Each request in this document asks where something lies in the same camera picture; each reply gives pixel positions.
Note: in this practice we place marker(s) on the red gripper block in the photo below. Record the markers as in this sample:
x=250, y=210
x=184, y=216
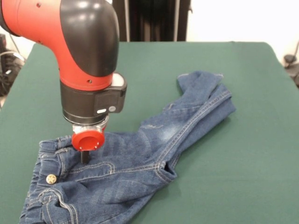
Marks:
x=87, y=141

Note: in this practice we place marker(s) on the blue denim jeans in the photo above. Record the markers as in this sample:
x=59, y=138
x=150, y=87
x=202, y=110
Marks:
x=130, y=168

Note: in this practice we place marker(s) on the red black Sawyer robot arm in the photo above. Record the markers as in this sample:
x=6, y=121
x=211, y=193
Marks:
x=81, y=46

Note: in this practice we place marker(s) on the black wheeled chair base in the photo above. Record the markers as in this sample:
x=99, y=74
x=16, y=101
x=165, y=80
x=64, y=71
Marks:
x=7, y=67
x=289, y=58

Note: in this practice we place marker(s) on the dark green table cloth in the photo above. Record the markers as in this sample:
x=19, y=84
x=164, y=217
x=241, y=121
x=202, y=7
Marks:
x=210, y=163

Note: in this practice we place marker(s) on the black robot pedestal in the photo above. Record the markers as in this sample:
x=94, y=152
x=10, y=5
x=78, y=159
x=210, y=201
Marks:
x=151, y=21

